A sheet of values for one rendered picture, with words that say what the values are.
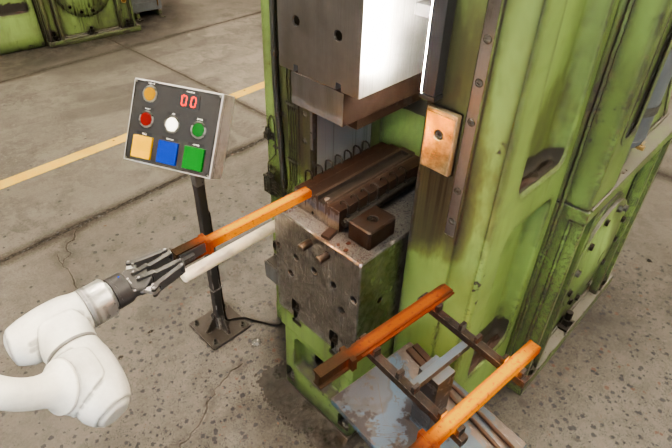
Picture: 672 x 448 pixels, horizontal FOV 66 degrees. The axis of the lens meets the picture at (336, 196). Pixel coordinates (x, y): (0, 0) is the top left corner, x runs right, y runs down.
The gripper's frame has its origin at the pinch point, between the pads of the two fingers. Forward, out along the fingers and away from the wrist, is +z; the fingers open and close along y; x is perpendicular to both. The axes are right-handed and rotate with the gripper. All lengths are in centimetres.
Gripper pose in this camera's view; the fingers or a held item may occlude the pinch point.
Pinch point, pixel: (190, 251)
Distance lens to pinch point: 132.1
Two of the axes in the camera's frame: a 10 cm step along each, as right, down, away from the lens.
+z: 7.0, -4.1, 5.8
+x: 0.1, -8.1, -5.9
